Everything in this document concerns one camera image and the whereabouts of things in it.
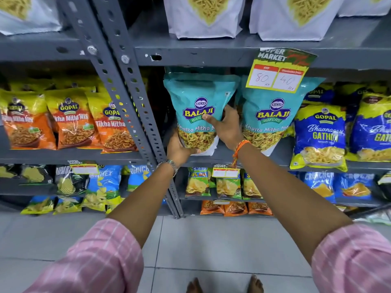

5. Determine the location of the person's right hand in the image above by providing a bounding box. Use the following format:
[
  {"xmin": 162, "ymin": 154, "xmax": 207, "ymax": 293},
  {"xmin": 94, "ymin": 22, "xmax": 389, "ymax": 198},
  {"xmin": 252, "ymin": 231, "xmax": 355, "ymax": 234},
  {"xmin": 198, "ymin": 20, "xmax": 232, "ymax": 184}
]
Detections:
[{"xmin": 202, "ymin": 104, "xmax": 249, "ymax": 152}]

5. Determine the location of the person's right forearm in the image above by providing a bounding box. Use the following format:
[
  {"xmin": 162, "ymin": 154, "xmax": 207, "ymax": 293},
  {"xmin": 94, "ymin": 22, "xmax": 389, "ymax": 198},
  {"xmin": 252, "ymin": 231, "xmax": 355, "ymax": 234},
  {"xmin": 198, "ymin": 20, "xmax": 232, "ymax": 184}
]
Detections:
[{"xmin": 237, "ymin": 143, "xmax": 355, "ymax": 266}]

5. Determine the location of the blue and yellow snack packet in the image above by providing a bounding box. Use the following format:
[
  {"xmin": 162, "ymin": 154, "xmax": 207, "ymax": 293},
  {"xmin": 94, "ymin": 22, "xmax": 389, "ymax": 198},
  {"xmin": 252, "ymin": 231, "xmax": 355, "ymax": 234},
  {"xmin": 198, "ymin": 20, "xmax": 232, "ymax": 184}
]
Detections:
[
  {"xmin": 345, "ymin": 93, "xmax": 391, "ymax": 162},
  {"xmin": 334, "ymin": 82, "xmax": 389, "ymax": 121},
  {"xmin": 302, "ymin": 83, "xmax": 335, "ymax": 106},
  {"xmin": 290, "ymin": 104, "xmax": 349, "ymax": 173}
]

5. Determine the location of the person's left foot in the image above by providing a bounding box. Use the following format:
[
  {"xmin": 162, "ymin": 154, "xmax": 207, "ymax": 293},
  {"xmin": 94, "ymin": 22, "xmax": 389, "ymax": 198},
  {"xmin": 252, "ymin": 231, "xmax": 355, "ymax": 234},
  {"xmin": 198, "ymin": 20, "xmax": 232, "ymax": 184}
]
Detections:
[{"xmin": 186, "ymin": 277, "xmax": 204, "ymax": 293}]

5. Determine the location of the teal snack packet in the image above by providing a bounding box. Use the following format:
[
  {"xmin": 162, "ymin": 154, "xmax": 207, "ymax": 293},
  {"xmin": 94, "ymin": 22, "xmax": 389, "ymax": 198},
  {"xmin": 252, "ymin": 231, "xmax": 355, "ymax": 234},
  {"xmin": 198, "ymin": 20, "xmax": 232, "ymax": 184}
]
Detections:
[
  {"xmin": 163, "ymin": 72, "xmax": 241, "ymax": 156},
  {"xmin": 241, "ymin": 75, "xmax": 326, "ymax": 157}
]

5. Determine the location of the orange and yellow snack packet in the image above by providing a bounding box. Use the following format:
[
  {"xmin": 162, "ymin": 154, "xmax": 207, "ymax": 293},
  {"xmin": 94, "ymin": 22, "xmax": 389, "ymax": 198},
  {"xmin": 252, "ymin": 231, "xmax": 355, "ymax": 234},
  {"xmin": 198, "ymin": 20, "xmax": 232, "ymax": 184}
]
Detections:
[
  {"xmin": 0, "ymin": 88, "xmax": 57, "ymax": 150},
  {"xmin": 45, "ymin": 88, "xmax": 102, "ymax": 149},
  {"xmin": 86, "ymin": 91, "xmax": 138, "ymax": 154}
]

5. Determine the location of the person's right foot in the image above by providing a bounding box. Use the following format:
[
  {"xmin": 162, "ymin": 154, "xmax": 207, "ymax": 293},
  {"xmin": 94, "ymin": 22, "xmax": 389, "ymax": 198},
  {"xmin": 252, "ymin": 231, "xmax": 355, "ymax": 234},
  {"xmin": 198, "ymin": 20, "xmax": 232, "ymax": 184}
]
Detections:
[{"xmin": 246, "ymin": 275, "xmax": 265, "ymax": 293}]

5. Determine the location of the light blue chips packet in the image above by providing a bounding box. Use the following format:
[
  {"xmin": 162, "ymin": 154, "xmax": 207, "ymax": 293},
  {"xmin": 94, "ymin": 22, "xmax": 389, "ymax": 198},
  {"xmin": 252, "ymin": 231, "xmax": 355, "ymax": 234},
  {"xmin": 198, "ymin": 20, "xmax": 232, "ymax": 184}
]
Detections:
[
  {"xmin": 126, "ymin": 164, "xmax": 152, "ymax": 192},
  {"xmin": 85, "ymin": 165, "xmax": 123, "ymax": 205}
]

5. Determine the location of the person's left forearm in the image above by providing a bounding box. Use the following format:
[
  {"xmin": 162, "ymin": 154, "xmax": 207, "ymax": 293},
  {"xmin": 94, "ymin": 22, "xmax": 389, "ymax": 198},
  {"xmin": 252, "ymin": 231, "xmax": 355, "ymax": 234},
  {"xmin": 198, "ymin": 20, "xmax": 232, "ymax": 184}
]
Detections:
[{"xmin": 107, "ymin": 163, "xmax": 178, "ymax": 248}]

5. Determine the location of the white snack bag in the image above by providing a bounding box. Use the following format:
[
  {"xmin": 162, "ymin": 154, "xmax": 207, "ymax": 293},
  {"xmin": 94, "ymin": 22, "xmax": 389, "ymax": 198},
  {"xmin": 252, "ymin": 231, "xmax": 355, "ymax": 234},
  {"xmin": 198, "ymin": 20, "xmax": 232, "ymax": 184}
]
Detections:
[
  {"xmin": 249, "ymin": 0, "xmax": 346, "ymax": 42},
  {"xmin": 0, "ymin": 0, "xmax": 63, "ymax": 36},
  {"xmin": 337, "ymin": 0, "xmax": 391, "ymax": 18},
  {"xmin": 163, "ymin": 0, "xmax": 246, "ymax": 39}
]

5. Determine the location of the orange wrist thread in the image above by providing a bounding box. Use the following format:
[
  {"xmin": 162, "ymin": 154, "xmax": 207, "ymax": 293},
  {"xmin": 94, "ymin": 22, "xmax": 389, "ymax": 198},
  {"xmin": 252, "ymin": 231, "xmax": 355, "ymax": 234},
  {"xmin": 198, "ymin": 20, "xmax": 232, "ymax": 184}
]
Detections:
[{"xmin": 231, "ymin": 139, "xmax": 252, "ymax": 167}]

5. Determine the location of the silver wrist bracelet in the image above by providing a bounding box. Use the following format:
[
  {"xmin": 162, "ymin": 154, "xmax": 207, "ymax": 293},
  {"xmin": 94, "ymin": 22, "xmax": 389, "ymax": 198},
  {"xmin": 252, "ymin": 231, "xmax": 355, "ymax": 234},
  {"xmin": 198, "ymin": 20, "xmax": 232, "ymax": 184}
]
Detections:
[{"xmin": 156, "ymin": 159, "xmax": 179, "ymax": 177}]

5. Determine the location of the yellow-green chips packet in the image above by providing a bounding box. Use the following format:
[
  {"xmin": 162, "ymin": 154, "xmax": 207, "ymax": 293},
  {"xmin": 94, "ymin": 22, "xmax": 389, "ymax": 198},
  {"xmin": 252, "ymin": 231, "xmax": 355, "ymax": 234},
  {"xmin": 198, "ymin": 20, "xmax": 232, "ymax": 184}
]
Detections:
[
  {"xmin": 20, "ymin": 195, "xmax": 56, "ymax": 215},
  {"xmin": 53, "ymin": 196, "xmax": 83, "ymax": 215}
]

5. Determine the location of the green chips packet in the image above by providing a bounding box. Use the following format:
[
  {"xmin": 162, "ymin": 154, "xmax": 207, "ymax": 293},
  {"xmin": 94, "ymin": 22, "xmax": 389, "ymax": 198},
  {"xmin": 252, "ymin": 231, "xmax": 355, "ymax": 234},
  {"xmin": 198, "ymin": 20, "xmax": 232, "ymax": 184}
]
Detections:
[
  {"xmin": 185, "ymin": 167, "xmax": 212, "ymax": 197},
  {"xmin": 243, "ymin": 170, "xmax": 263, "ymax": 199},
  {"xmin": 216, "ymin": 177, "xmax": 243, "ymax": 200}
]

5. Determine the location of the small orange snack packet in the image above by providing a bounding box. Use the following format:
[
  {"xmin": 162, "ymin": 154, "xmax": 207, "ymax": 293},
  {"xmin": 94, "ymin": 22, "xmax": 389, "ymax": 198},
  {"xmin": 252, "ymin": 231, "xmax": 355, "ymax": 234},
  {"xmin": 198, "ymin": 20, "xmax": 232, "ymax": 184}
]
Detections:
[
  {"xmin": 224, "ymin": 201, "xmax": 249, "ymax": 217},
  {"xmin": 200, "ymin": 200, "xmax": 225, "ymax": 216},
  {"xmin": 248, "ymin": 201, "xmax": 273, "ymax": 216}
]

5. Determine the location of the small shelf price tag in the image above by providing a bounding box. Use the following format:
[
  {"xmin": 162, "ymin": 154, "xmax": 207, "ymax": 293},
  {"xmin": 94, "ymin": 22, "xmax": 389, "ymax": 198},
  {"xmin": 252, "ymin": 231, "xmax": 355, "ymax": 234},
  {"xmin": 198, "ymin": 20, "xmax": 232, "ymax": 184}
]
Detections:
[
  {"xmin": 212, "ymin": 164, "xmax": 241, "ymax": 179},
  {"xmin": 69, "ymin": 161, "xmax": 99, "ymax": 176}
]

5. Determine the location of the person's left hand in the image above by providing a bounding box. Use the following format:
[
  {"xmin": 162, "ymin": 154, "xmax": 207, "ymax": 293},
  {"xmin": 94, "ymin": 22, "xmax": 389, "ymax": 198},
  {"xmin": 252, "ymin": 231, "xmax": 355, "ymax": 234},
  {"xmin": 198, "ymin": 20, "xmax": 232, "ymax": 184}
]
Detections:
[{"xmin": 166, "ymin": 130, "xmax": 202, "ymax": 167}]

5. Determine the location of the person's foot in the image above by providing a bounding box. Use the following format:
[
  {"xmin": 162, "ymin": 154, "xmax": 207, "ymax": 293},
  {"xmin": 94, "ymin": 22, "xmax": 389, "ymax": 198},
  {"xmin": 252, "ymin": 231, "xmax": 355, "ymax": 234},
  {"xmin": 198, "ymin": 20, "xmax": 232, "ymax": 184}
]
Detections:
[
  {"xmin": 246, "ymin": 275, "xmax": 265, "ymax": 293},
  {"xmin": 186, "ymin": 277, "xmax": 204, "ymax": 293}
]

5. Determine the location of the grey metal shelf board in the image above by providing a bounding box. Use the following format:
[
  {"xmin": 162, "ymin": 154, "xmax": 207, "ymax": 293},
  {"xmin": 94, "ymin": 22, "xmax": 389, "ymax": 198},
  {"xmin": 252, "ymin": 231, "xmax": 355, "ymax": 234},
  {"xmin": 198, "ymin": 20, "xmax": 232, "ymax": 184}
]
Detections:
[
  {"xmin": 0, "ymin": 178, "xmax": 89, "ymax": 197},
  {"xmin": 0, "ymin": 29, "xmax": 90, "ymax": 62},
  {"xmin": 0, "ymin": 125, "xmax": 148, "ymax": 166},
  {"xmin": 177, "ymin": 168, "xmax": 384, "ymax": 208},
  {"xmin": 161, "ymin": 136, "xmax": 391, "ymax": 175},
  {"xmin": 129, "ymin": 13, "xmax": 391, "ymax": 71}
]

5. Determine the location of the pink checked sleeve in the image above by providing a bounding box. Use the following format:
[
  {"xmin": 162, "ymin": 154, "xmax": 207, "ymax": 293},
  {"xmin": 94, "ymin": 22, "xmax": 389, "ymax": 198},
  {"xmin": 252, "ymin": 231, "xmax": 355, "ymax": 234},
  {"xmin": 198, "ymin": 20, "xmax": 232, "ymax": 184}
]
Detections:
[
  {"xmin": 23, "ymin": 218, "xmax": 145, "ymax": 293},
  {"xmin": 311, "ymin": 223, "xmax": 391, "ymax": 293}
]

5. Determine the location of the blue cracker packet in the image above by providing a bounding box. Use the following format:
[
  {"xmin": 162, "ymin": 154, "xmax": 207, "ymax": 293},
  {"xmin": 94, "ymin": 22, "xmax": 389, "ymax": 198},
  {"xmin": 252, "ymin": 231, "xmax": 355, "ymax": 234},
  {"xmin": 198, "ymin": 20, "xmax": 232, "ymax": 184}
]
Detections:
[
  {"xmin": 333, "ymin": 173, "xmax": 376, "ymax": 201},
  {"xmin": 301, "ymin": 171, "xmax": 336, "ymax": 204}
]

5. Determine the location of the black chips packet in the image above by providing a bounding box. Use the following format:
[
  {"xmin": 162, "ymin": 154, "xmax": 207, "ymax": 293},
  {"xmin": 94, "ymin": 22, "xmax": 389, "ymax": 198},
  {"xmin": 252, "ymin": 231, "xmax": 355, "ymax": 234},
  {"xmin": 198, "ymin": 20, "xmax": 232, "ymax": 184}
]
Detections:
[
  {"xmin": 0, "ymin": 164, "xmax": 22, "ymax": 179},
  {"xmin": 20, "ymin": 164, "xmax": 56, "ymax": 185},
  {"xmin": 55, "ymin": 165, "xmax": 90, "ymax": 196}
]

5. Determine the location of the grey perforated rack upright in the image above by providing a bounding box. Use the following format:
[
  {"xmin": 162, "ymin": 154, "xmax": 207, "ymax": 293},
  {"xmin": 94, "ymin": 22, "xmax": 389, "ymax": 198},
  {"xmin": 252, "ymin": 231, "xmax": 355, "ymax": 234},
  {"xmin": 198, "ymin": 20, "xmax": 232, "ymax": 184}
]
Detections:
[
  {"xmin": 56, "ymin": 0, "xmax": 180, "ymax": 219},
  {"xmin": 89, "ymin": 0, "xmax": 184, "ymax": 218}
]

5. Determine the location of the large yellow-edged price tag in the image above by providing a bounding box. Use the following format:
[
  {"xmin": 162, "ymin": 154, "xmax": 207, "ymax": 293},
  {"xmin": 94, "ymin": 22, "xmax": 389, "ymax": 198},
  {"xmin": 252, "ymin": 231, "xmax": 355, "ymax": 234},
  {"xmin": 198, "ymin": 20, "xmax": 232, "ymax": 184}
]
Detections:
[{"xmin": 246, "ymin": 47, "xmax": 318, "ymax": 94}]

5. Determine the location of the pink checked right sleeve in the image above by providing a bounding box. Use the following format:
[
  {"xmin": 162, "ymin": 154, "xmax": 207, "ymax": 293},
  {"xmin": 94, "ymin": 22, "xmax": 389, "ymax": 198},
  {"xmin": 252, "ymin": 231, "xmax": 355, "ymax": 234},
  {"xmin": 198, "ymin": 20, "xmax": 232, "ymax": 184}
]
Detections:
[{"xmin": 311, "ymin": 223, "xmax": 391, "ymax": 293}]

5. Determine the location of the dim row of yellow packets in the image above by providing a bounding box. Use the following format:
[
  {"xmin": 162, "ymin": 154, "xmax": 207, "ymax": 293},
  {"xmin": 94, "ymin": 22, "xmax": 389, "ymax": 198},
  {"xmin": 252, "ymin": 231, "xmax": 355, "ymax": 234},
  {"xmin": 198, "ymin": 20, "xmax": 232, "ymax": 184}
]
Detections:
[{"xmin": 0, "ymin": 74, "xmax": 149, "ymax": 94}]

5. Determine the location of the pink checked left sleeve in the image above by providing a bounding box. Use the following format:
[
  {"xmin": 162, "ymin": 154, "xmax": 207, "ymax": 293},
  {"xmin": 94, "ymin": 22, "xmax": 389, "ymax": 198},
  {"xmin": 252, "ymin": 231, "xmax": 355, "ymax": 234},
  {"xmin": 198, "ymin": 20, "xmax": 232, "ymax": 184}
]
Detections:
[{"xmin": 23, "ymin": 218, "xmax": 145, "ymax": 293}]

